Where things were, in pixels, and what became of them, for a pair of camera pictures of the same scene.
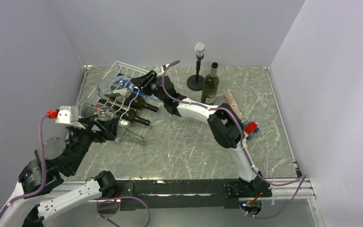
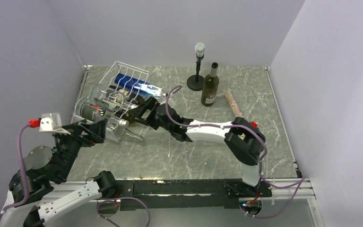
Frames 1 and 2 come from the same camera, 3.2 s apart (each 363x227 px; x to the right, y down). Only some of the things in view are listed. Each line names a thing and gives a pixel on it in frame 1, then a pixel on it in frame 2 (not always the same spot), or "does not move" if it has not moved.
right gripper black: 143,82 to 150,104
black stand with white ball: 196,82 does not move
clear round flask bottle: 118,86 to 114,100
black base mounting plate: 190,194 does not move
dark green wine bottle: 128,115 does not move
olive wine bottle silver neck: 210,85 does not move
